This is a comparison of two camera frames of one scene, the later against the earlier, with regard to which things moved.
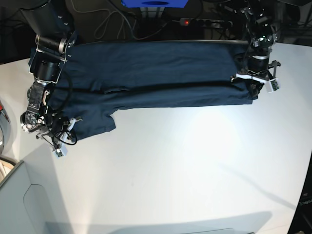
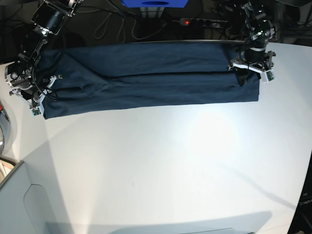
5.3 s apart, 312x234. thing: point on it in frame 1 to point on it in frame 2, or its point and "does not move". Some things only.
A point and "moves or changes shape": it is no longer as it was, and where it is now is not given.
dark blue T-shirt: [99, 76] moves or changes shape
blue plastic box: [155, 3] does not move
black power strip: [205, 22] does not move
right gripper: [34, 122] to [19, 75]
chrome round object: [5, 130] does not move
